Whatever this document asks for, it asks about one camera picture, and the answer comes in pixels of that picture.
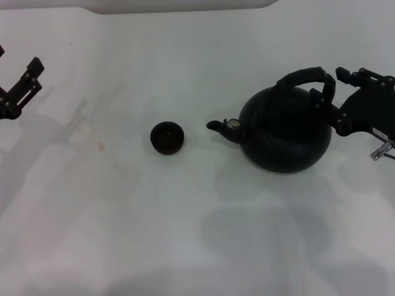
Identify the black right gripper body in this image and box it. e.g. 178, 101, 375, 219
335, 88, 395, 138

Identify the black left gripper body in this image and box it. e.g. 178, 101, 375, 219
0, 88, 24, 121

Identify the black round teapot with handle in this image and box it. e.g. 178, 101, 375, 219
206, 65, 337, 174

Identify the small dark brown teacup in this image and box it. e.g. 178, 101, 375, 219
150, 121, 185, 155

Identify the right wrist cable with connector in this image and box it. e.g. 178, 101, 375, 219
370, 139, 395, 162

